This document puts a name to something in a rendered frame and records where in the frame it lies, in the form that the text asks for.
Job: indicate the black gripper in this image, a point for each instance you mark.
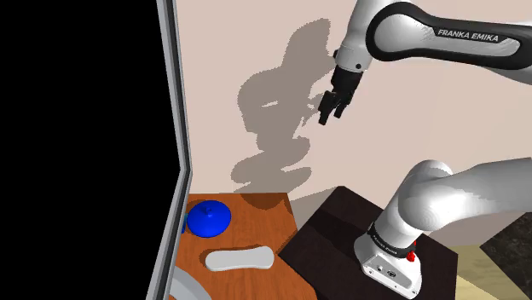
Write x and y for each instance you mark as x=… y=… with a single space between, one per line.
x=345 y=83

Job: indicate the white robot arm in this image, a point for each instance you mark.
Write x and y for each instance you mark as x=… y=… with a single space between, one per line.
x=419 y=199

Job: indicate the brown wooden table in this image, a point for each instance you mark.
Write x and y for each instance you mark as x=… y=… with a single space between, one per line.
x=253 y=224

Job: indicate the dark robot stand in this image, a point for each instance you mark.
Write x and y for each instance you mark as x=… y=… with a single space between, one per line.
x=324 y=249

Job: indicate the blue dome-shaped lid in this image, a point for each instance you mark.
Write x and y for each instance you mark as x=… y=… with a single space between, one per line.
x=208 y=219

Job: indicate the white flat oblong remote control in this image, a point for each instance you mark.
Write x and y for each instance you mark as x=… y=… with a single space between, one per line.
x=239 y=259

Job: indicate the grey round plate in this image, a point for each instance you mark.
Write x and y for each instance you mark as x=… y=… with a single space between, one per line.
x=189 y=286

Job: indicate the grey framed dark window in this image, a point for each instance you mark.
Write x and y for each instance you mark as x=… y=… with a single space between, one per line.
x=83 y=145

